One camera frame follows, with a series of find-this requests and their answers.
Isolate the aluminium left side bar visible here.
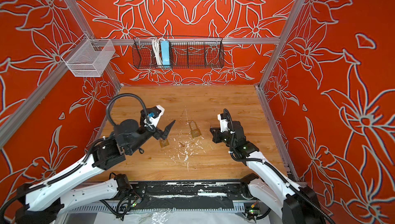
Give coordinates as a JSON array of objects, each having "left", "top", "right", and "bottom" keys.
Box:
[{"left": 1, "top": 63, "right": 68, "bottom": 148}]

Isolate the large brass padlock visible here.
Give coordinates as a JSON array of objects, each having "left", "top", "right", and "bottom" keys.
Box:
[{"left": 189, "top": 121, "right": 202, "bottom": 138}]

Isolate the aluminium frame post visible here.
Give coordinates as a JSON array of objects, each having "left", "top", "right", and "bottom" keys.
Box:
[
  {"left": 258, "top": 0, "right": 305, "bottom": 90},
  {"left": 64, "top": 0, "right": 96, "bottom": 39}
]

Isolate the white cable bundle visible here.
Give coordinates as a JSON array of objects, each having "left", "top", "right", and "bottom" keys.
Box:
[{"left": 152, "top": 38, "right": 163, "bottom": 67}]

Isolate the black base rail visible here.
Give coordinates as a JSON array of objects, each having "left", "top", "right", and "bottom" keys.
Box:
[{"left": 104, "top": 180, "right": 269, "bottom": 211}]

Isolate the small brass padlock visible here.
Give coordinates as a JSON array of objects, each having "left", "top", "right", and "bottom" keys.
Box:
[{"left": 159, "top": 139, "right": 169, "bottom": 148}]

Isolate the black wire basket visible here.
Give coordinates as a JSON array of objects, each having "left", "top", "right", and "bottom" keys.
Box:
[{"left": 132, "top": 36, "right": 225, "bottom": 69}]

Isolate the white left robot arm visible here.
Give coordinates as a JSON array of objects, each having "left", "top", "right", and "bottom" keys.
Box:
[{"left": 1, "top": 93, "right": 175, "bottom": 224}]

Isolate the white mesh basket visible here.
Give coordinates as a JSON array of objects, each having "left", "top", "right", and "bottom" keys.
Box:
[{"left": 63, "top": 39, "right": 115, "bottom": 77}]

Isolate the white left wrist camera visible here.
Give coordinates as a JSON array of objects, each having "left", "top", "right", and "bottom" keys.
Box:
[{"left": 143, "top": 105, "right": 165, "bottom": 127}]

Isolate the light blue box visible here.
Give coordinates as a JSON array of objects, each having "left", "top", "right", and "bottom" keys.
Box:
[{"left": 160, "top": 40, "right": 170, "bottom": 68}]

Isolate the aluminium frame post left rear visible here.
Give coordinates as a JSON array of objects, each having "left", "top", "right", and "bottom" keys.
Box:
[{"left": 64, "top": 0, "right": 96, "bottom": 39}]

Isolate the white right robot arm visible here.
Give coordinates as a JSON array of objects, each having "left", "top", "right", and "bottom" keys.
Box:
[{"left": 210, "top": 109, "right": 334, "bottom": 224}]

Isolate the aluminium horizontal rear bar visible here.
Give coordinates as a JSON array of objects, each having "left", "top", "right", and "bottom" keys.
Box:
[{"left": 110, "top": 37, "right": 280, "bottom": 46}]

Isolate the aluminium frame post right rear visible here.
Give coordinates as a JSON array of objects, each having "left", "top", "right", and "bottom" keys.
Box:
[{"left": 258, "top": 0, "right": 305, "bottom": 90}]

